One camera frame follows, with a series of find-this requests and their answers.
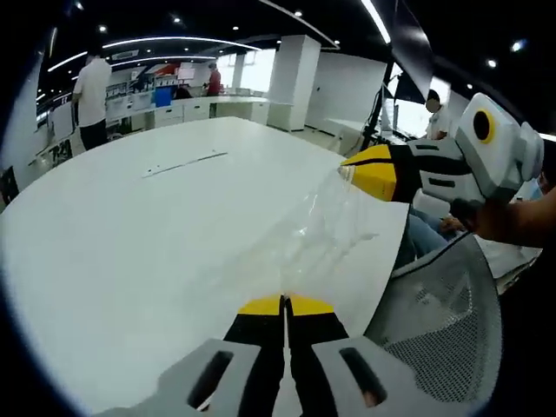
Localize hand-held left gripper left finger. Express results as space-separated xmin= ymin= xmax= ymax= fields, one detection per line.
xmin=103 ymin=294 xmax=287 ymax=417

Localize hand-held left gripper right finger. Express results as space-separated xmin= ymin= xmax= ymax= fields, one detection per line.
xmin=286 ymin=293 xmax=420 ymax=417

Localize clear food packaging bag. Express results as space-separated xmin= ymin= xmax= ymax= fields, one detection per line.
xmin=277 ymin=169 xmax=381 ymax=299

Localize person's right hand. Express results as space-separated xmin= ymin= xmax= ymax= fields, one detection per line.
xmin=450 ymin=196 xmax=482 ymax=232

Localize person's legs in jeans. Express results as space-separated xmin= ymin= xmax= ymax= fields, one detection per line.
xmin=407 ymin=212 xmax=462 ymax=262

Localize black studio light stand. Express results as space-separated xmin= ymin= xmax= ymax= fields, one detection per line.
xmin=363 ymin=70 xmax=432 ymax=149

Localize grey mesh office chair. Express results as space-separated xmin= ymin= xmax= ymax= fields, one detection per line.
xmin=363 ymin=236 xmax=504 ymax=417

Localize white pillar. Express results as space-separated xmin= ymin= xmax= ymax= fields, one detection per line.
xmin=268 ymin=34 xmax=323 ymax=132

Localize white counter cabinets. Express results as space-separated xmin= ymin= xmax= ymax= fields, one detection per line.
xmin=106 ymin=95 xmax=271 ymax=132

